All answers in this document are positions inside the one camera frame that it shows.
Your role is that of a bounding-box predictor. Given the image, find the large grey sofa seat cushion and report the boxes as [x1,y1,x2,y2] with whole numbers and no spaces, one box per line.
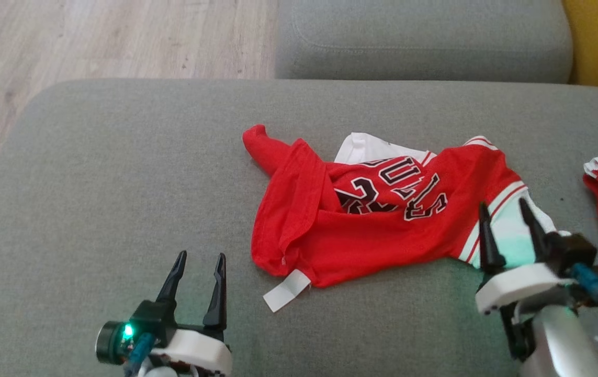
[0,79,598,377]

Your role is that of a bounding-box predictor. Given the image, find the red jersey with white sleeves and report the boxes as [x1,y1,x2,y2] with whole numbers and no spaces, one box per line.
[241,124,571,314]

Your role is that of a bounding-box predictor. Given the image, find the small grey sofa cushion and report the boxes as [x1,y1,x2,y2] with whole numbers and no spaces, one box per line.
[275,0,574,84]

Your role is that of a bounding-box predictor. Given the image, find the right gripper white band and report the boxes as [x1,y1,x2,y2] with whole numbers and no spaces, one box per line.
[475,197,578,362]

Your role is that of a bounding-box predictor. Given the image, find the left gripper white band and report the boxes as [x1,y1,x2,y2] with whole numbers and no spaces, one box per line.
[150,250,233,377]

